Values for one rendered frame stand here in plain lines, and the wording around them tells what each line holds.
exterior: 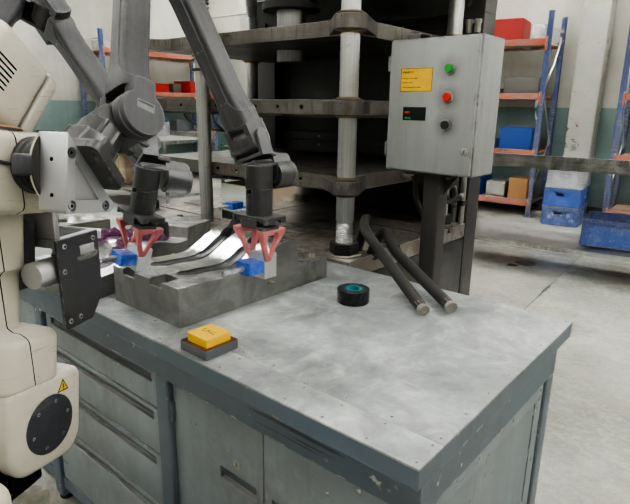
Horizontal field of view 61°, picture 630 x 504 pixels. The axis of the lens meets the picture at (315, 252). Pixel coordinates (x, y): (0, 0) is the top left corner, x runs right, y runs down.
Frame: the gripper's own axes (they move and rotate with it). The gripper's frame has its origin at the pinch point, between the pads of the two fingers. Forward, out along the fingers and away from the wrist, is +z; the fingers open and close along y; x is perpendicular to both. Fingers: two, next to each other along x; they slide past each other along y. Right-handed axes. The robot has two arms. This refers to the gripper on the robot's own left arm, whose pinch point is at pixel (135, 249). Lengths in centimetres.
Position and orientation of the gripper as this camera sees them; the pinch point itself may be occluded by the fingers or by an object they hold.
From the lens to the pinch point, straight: 131.9
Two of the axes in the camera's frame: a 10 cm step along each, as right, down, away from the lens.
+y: -7.5, -3.3, 5.8
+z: -2.2, 9.4, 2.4
